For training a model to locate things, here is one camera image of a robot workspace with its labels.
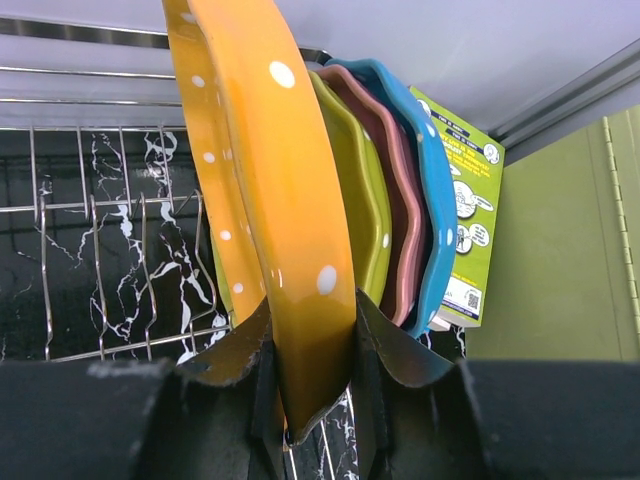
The green printed cardboard box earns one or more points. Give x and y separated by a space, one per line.
476 163

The metal wire dish rack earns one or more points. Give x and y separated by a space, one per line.
105 253

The pale green bin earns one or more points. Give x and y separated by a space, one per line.
564 274

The green polka dot plate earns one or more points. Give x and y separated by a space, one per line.
363 187

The pink polka dot plate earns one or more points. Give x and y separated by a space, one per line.
408 213

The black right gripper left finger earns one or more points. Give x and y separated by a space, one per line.
216 416

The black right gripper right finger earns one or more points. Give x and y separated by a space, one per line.
420 416

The orange polka dot plate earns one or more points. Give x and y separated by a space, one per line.
272 191

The blue polka dot plate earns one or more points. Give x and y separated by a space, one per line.
434 183

